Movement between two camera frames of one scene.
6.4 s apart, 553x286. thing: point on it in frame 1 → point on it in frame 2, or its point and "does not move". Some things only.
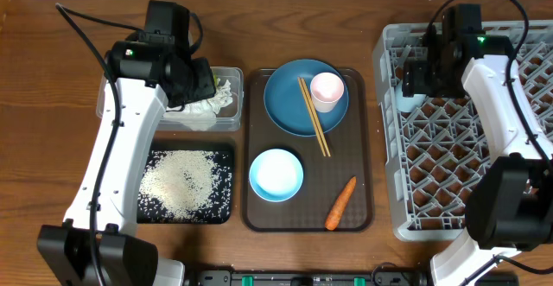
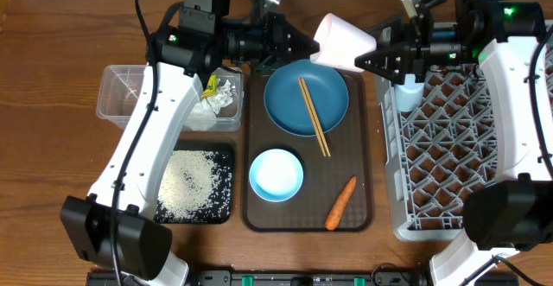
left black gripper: (206, 87) → (275, 31)
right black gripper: (415, 82) → (409, 54)
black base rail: (333, 277) does not move
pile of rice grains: (185, 187) does not move
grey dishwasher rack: (531, 61) → (435, 155)
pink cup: (327, 89) → (340, 42)
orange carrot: (339, 204) does not move
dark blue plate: (285, 103) does not move
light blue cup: (408, 104) does not move
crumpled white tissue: (200, 115) does not move
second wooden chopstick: (315, 117) does not move
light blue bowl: (276, 175) does not move
